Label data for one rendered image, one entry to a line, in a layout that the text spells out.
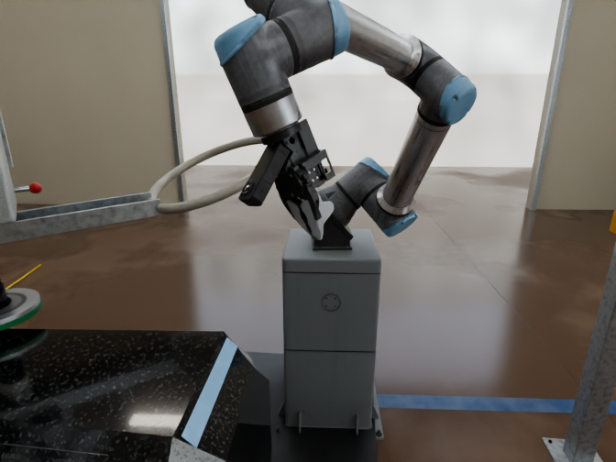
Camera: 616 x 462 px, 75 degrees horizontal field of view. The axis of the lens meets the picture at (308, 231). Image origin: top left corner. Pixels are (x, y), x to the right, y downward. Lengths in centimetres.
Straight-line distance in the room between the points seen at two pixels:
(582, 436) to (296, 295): 128
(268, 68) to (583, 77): 584
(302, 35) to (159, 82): 524
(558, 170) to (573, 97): 93
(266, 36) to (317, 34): 8
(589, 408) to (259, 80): 178
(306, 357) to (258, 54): 140
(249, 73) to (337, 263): 108
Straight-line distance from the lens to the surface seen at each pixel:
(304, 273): 163
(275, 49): 67
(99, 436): 93
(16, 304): 136
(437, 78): 118
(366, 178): 165
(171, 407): 92
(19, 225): 126
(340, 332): 175
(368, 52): 104
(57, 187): 677
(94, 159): 638
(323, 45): 71
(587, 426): 210
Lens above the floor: 146
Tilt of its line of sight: 18 degrees down
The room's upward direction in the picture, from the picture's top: straight up
